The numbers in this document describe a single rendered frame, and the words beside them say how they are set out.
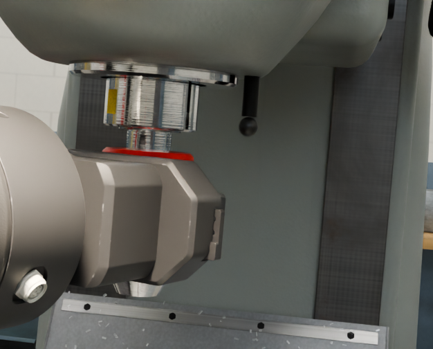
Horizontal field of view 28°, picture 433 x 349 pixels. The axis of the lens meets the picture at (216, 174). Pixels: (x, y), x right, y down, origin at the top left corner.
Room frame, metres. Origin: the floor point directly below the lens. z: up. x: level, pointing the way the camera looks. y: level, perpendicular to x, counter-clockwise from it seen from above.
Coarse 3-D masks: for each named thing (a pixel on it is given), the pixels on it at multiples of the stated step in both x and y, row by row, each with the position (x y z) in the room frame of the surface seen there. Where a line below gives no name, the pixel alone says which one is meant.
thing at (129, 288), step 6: (126, 282) 0.42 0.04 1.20; (132, 282) 0.42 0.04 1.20; (120, 288) 0.43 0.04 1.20; (126, 288) 0.43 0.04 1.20; (132, 288) 0.42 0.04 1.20; (138, 288) 0.42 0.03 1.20; (144, 288) 0.42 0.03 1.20; (150, 288) 0.43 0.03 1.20; (156, 288) 0.43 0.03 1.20; (162, 288) 0.43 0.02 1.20; (126, 294) 0.43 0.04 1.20; (132, 294) 0.43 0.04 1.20; (138, 294) 0.43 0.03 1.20; (144, 294) 0.43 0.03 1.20; (150, 294) 0.43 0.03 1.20; (156, 294) 0.43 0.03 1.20
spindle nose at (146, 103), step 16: (112, 80) 0.42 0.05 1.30; (128, 80) 0.42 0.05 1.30; (144, 80) 0.41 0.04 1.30; (160, 80) 0.41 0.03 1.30; (128, 96) 0.42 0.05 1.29; (144, 96) 0.41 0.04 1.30; (160, 96) 0.41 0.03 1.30; (176, 96) 0.42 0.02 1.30; (192, 96) 0.43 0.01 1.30; (128, 112) 0.42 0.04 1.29; (144, 112) 0.41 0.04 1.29; (160, 112) 0.41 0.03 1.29; (176, 112) 0.42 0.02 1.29; (192, 112) 0.43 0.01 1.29; (144, 128) 0.41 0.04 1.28; (160, 128) 0.41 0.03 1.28; (176, 128) 0.42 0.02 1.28; (192, 128) 0.43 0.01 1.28
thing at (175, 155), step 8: (112, 152) 0.42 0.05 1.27; (120, 152) 0.42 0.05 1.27; (128, 152) 0.42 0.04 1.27; (136, 152) 0.42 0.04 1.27; (144, 152) 0.42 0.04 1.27; (152, 152) 0.42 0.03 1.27; (160, 152) 0.42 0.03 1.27; (168, 152) 0.43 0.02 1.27; (176, 152) 0.44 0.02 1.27; (184, 152) 0.45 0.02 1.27; (192, 160) 0.43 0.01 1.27
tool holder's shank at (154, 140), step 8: (120, 128) 0.43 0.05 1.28; (128, 128) 0.42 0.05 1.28; (136, 128) 0.42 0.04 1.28; (128, 136) 0.43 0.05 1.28; (136, 136) 0.43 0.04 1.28; (144, 136) 0.43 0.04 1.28; (152, 136) 0.43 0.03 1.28; (160, 136) 0.43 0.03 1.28; (168, 136) 0.43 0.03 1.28; (128, 144) 0.43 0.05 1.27; (136, 144) 0.43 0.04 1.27; (144, 144) 0.43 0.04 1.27; (152, 144) 0.43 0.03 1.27; (160, 144) 0.43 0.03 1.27; (168, 144) 0.43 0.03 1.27
